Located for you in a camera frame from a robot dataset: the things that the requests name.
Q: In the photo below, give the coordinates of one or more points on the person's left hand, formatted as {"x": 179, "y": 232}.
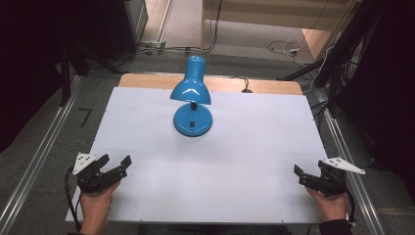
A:
{"x": 96, "y": 205}

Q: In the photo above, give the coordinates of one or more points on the aluminium floor rail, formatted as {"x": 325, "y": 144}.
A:
{"x": 352, "y": 182}
{"x": 36, "y": 160}

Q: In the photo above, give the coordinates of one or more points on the person's right hand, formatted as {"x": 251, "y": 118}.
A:
{"x": 331, "y": 205}

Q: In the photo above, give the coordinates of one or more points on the wooden table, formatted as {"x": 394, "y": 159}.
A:
{"x": 221, "y": 83}

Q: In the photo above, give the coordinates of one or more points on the grey power strip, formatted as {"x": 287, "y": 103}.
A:
{"x": 153, "y": 46}

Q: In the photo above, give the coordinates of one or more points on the white table board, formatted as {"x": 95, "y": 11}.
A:
{"x": 212, "y": 169}

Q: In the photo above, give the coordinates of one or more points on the blue desk lamp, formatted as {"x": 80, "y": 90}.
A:
{"x": 192, "y": 122}

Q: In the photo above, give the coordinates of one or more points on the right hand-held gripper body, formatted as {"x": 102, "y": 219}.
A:
{"x": 329, "y": 178}

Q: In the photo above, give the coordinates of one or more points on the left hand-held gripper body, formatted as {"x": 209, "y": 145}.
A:
{"x": 93, "y": 179}

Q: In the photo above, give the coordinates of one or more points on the black metal stand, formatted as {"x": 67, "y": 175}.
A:
{"x": 65, "y": 75}

